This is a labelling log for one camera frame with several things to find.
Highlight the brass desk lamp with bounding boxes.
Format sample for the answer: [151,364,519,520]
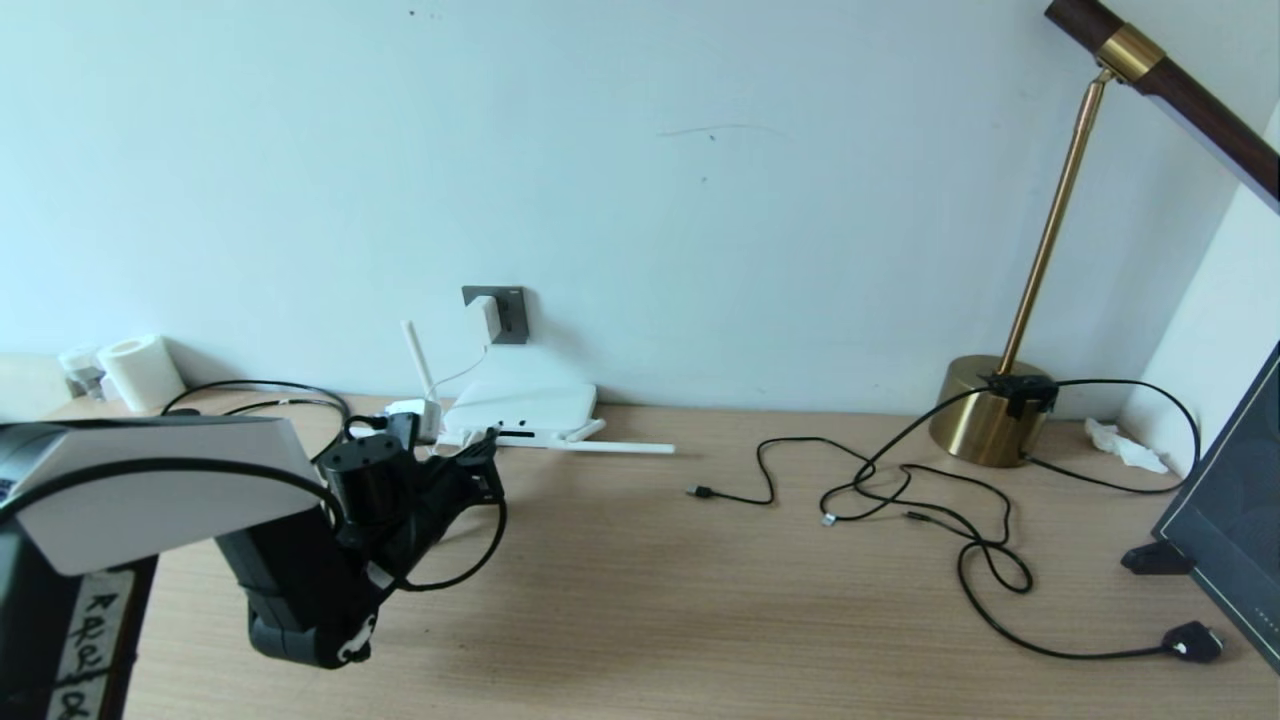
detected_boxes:
[929,0,1280,469]

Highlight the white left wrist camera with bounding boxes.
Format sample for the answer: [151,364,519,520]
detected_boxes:
[383,397,443,443]

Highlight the white wifi router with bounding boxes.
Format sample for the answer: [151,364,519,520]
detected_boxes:
[400,320,678,457]

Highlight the black silver-tipped cable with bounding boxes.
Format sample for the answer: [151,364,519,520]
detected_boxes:
[820,385,1001,526]

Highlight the small clear jar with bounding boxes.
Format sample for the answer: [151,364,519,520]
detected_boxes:
[60,348,109,399]

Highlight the dark monitor with stand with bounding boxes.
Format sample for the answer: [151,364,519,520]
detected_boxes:
[1152,340,1280,673]

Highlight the crumpled white tissue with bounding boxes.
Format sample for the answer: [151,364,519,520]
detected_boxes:
[1084,417,1169,474]

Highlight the white toilet paper roll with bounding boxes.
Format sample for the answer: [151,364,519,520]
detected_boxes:
[101,335,188,413]

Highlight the small black inline box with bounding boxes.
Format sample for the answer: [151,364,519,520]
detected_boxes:
[985,371,1059,418]

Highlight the grey wall socket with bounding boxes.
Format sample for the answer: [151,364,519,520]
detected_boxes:
[462,286,529,345]

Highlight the black USB cable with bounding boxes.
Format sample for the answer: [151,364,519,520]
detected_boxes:
[688,437,1011,546]

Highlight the black ethernet cable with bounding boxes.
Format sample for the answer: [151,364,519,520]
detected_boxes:
[160,379,501,466]

